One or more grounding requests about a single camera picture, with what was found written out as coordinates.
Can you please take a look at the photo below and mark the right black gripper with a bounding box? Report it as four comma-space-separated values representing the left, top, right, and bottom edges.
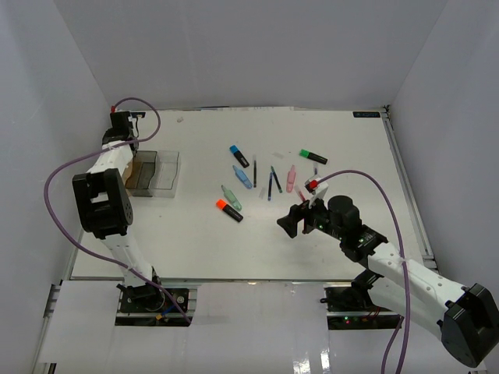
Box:
277, 191, 345, 242

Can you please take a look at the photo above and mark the red pen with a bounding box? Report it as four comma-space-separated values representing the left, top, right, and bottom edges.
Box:
295, 186, 306, 202

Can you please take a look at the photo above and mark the pink transparent highlighter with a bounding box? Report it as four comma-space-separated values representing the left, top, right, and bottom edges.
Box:
286, 164, 296, 193

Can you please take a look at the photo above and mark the green cap black highlighter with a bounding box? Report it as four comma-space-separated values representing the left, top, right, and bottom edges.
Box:
299, 149, 328, 164

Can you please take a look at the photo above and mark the green transparent highlighter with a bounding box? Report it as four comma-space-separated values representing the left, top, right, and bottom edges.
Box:
221, 185, 242, 212

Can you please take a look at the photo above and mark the black pen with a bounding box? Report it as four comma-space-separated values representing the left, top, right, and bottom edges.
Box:
253, 155, 257, 188

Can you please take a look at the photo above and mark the orange cap black highlighter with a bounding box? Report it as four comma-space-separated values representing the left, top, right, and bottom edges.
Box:
216, 199, 243, 223

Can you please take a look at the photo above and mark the blue cap black highlighter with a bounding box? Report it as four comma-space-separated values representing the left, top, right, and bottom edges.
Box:
229, 145, 250, 168

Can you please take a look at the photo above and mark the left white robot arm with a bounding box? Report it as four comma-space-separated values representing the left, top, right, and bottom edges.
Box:
72, 111, 165, 311

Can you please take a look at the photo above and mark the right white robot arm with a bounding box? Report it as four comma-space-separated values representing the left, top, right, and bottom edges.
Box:
277, 196, 498, 368

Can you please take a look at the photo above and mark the left blue table label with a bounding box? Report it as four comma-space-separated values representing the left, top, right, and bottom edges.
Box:
130, 112, 146, 118

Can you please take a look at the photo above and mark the blue table label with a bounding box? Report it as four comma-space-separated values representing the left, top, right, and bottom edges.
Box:
352, 111, 380, 118
130, 112, 146, 118

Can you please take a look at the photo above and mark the blue pen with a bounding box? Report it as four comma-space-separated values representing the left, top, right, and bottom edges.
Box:
267, 172, 273, 202

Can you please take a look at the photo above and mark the green pen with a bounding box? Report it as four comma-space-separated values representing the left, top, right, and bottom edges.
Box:
271, 165, 283, 193

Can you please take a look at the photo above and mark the brown transparent container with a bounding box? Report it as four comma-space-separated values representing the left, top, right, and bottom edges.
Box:
122, 158, 136, 189

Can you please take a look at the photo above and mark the grey transparent container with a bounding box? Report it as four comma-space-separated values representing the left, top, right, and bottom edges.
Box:
125, 150, 158, 197

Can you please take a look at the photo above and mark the blue transparent highlighter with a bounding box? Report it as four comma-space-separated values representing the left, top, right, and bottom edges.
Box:
232, 165, 253, 189

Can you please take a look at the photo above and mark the right blue table label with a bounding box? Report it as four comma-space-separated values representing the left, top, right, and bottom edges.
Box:
352, 111, 380, 118

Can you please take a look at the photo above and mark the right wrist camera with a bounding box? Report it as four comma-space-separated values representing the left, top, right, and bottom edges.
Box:
305, 175, 328, 208

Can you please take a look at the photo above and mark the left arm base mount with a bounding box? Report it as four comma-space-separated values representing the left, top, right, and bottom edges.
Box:
115, 284, 193, 327

